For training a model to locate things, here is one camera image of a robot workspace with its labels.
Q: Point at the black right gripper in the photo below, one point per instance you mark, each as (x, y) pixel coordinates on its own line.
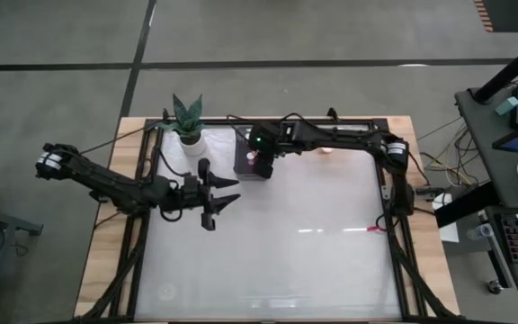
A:
(265, 141)

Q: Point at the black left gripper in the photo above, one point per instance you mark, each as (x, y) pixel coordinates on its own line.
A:
(191, 200)

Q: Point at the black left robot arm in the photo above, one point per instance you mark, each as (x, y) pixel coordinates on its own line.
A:
(106, 186)

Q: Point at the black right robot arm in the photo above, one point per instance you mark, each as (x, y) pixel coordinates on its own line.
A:
(340, 137)

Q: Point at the grey plastic bin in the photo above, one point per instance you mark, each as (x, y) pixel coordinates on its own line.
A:
(241, 170)

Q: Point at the orange pill bottle white cap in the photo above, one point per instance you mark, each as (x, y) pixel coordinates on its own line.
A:
(326, 150)

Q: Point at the snake plant in white pot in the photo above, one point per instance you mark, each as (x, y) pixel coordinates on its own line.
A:
(188, 119)

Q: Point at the wooden table board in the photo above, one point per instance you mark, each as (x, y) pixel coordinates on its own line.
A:
(403, 128)

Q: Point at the red connector tag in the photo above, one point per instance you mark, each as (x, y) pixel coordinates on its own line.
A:
(373, 229)

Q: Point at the white paper sheet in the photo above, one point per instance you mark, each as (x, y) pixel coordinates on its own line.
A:
(449, 231)

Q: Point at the dark grey side desk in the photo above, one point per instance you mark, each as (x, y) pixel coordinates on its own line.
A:
(479, 135)

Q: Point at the grey metal beam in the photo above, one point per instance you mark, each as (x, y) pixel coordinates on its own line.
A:
(7, 220)

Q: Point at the clear plastic bottle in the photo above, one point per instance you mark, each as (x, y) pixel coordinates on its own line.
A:
(479, 231)

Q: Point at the small teal box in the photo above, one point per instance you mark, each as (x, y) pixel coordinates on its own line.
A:
(506, 106)

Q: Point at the black stand pole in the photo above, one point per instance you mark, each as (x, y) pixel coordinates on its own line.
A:
(511, 69)

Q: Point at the black caster wheel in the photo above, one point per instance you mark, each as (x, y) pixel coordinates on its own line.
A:
(493, 286)

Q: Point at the dark floor mat striped edge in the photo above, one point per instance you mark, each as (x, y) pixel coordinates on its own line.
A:
(511, 15)

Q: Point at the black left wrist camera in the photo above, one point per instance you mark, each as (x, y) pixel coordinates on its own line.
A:
(190, 182)

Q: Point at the black aluminium table frame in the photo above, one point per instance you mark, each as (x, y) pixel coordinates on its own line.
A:
(196, 120)

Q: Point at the silver metal bracket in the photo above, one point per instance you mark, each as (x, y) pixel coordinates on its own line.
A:
(386, 192)

